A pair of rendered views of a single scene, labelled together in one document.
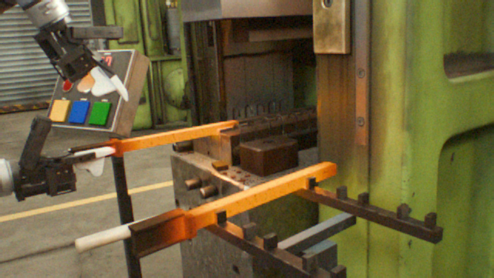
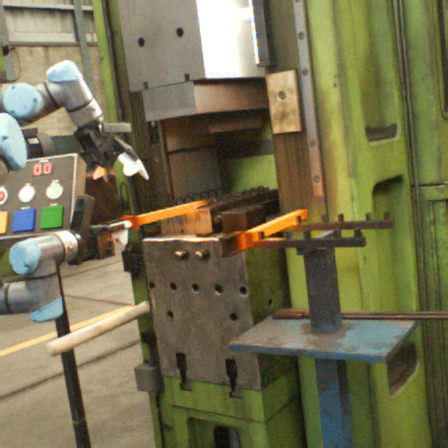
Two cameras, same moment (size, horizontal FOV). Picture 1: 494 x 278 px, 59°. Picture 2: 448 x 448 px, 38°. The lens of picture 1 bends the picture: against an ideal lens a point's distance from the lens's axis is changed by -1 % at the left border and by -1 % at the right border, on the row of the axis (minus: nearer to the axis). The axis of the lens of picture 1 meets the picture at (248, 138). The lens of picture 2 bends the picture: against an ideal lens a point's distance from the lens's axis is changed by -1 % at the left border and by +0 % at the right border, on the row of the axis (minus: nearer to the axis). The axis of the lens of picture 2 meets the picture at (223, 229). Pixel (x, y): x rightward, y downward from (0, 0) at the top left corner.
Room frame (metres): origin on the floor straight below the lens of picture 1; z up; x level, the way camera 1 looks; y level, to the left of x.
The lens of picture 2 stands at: (-0.77, 0.63, 1.21)
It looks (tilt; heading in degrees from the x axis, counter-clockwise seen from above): 9 degrees down; 341
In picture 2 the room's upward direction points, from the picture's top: 7 degrees counter-clockwise
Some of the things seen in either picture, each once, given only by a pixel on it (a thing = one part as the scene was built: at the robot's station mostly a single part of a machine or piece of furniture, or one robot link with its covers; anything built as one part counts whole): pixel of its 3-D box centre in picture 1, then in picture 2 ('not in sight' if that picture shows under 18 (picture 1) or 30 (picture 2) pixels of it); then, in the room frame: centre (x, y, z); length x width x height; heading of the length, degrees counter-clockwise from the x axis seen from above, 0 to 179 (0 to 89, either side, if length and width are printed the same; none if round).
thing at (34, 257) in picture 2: not in sight; (37, 255); (0.77, 0.56, 0.98); 0.11 x 0.08 x 0.09; 125
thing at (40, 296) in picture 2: not in sight; (37, 296); (0.78, 0.58, 0.89); 0.11 x 0.08 x 0.11; 63
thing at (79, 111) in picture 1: (80, 112); (24, 221); (1.42, 0.55, 1.01); 0.07 x 0.05 x 0.07; 60
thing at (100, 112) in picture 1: (101, 113); (52, 217); (1.37, 0.47, 1.01); 0.07 x 0.05 x 0.07; 60
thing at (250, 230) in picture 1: (310, 214); (316, 225); (0.64, -0.09, 0.96); 0.23 x 0.06 x 0.02; 128
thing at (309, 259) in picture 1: (374, 239); (363, 224); (0.54, -0.16, 0.96); 0.23 x 0.06 x 0.02; 128
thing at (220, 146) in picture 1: (272, 128); (224, 209); (1.24, -0.07, 0.96); 0.42 x 0.20 x 0.09; 125
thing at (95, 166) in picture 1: (96, 163); (122, 233); (0.91, 0.33, 0.98); 0.09 x 0.03 x 0.06; 122
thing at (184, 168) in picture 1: (290, 218); (249, 287); (1.20, -0.11, 0.69); 0.56 x 0.38 x 0.45; 125
